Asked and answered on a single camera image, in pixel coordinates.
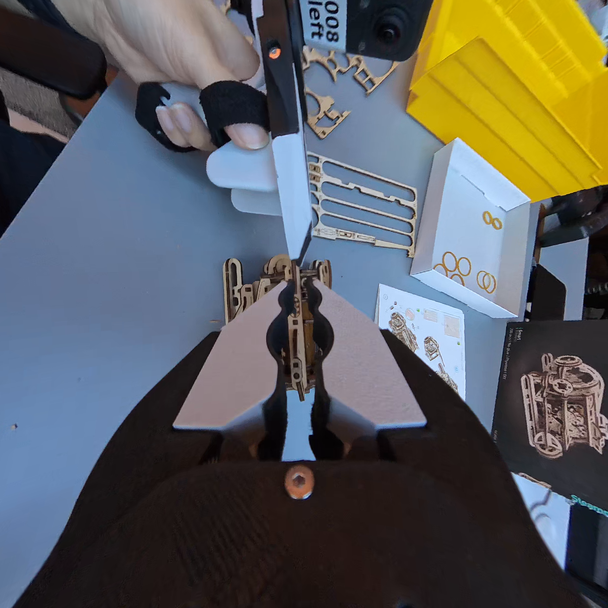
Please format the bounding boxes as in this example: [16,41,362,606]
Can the person's left hand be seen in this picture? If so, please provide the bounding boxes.
[52,0,271,152]

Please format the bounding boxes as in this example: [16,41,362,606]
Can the slotted wooden parts sheet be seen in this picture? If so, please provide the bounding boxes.
[306,151,419,258]

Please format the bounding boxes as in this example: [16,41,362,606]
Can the stack of yellow plastic bins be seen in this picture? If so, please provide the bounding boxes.
[406,0,608,202]

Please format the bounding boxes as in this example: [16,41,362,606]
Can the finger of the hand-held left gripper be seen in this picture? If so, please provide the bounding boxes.
[272,62,314,263]

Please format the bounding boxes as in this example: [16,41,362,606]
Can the orange rubber bands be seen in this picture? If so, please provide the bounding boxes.
[434,209,504,295]

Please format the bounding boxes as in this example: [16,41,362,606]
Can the black flat panel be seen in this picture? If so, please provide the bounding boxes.
[526,263,567,324]

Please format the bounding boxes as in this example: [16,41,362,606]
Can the black flat box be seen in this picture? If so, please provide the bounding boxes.
[565,503,608,594]

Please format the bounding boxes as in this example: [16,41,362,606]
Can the illustrated instruction booklet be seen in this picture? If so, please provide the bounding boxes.
[374,283,467,401]

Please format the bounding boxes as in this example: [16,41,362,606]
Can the dark metal equipment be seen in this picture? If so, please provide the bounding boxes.
[532,186,608,321]

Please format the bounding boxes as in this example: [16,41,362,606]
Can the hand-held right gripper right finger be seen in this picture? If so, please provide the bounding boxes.
[306,279,427,459]

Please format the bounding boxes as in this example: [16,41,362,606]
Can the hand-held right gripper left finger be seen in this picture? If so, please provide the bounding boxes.
[172,280,295,459]

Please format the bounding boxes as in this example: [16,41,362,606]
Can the black model kit box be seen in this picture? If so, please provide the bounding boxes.
[491,320,608,505]

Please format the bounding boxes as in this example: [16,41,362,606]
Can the wooden mechanical model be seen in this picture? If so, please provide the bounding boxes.
[222,254,333,402]

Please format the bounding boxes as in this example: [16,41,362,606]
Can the openwork wooden sheet offcut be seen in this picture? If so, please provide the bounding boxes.
[304,90,353,141]
[301,45,401,96]

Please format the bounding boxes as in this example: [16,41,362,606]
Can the white cardboard box tray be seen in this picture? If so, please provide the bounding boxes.
[409,137,532,318]

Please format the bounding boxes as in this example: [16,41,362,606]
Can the white printed leaflet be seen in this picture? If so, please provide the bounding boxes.
[512,472,608,571]

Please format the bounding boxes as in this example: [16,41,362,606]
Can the black chair armrest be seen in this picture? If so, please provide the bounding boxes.
[0,9,108,100]

